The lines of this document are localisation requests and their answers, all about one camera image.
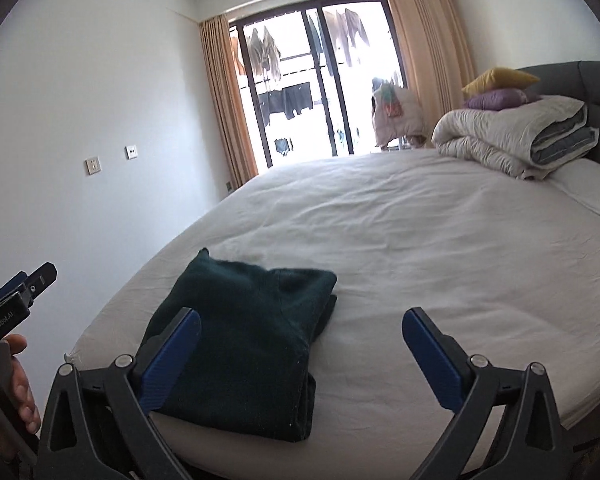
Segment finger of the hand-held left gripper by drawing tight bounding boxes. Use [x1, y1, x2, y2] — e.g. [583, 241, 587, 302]
[24, 261, 59, 307]
[0, 270, 30, 307]

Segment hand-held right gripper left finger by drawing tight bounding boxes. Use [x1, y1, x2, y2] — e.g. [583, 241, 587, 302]
[39, 307, 202, 480]

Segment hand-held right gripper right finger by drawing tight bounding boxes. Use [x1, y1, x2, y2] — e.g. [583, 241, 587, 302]
[401, 306, 567, 480]

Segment dark green garment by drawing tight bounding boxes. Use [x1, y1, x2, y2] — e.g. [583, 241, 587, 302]
[139, 247, 339, 444]

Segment person's left hand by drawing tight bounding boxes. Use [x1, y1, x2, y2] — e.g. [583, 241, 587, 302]
[0, 334, 42, 436]

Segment bed with white sheet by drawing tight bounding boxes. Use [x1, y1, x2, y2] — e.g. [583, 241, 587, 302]
[62, 147, 600, 480]

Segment white flat pillow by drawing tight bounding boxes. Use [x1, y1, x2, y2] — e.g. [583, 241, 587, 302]
[547, 157, 600, 224]

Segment folded white quilt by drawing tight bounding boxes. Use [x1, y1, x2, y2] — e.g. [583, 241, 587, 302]
[431, 95, 600, 181]

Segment white garment on drying rack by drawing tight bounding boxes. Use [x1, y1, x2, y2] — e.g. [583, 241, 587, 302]
[370, 77, 429, 149]

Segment beige curtain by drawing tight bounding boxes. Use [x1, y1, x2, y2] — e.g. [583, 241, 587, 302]
[382, 0, 479, 144]
[198, 14, 260, 191]

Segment sliding glass balcony door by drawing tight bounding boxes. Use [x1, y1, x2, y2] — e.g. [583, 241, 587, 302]
[227, 0, 409, 169]

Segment purple pillow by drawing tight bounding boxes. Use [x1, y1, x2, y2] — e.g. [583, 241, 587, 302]
[464, 87, 544, 111]

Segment hanging dark pants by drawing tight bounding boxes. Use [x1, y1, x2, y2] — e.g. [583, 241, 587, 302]
[257, 82, 314, 121]

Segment yellow pillow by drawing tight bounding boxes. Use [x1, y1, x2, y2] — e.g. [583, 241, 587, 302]
[461, 66, 541, 101]

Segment hanging grey shirt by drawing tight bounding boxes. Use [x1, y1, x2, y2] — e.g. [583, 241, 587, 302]
[247, 27, 283, 81]
[337, 7, 371, 66]

